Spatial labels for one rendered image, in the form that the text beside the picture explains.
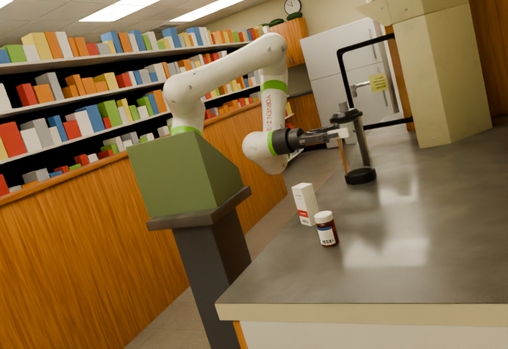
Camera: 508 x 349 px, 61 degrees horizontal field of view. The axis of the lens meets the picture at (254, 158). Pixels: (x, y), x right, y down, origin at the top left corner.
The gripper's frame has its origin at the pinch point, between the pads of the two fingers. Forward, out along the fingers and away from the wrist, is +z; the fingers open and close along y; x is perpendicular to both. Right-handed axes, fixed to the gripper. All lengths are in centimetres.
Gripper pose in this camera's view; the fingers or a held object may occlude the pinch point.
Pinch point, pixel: (348, 129)
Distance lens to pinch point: 145.8
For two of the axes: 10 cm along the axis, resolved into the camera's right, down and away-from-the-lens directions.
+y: 4.4, -2.7, 8.6
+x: 2.6, 9.5, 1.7
